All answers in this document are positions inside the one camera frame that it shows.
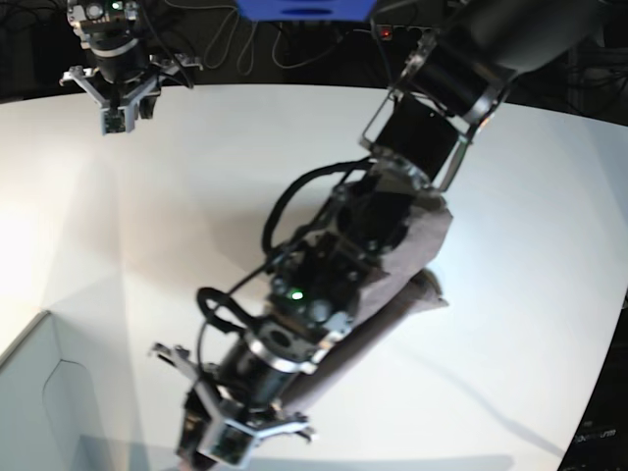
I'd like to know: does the black power strip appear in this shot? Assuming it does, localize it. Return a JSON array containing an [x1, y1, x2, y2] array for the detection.
[[375, 24, 438, 41]]

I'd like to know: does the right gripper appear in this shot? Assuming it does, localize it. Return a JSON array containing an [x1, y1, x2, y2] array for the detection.
[[59, 53, 202, 135]]

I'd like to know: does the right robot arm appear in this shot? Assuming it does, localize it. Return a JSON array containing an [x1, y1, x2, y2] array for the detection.
[[59, 1, 202, 135]]

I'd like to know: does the mauve t-shirt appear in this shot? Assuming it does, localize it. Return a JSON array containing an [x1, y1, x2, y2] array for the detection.
[[177, 169, 453, 468]]

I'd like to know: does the blue plastic object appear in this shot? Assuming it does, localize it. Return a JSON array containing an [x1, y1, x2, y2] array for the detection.
[[236, 0, 377, 22]]

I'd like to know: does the grey looped cable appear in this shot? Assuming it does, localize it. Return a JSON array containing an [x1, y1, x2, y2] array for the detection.
[[202, 9, 344, 75]]

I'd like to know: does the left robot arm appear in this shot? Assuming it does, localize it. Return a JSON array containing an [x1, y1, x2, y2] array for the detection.
[[153, 1, 611, 470]]

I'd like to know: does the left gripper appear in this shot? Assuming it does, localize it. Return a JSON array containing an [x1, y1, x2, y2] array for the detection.
[[150, 342, 315, 466]]

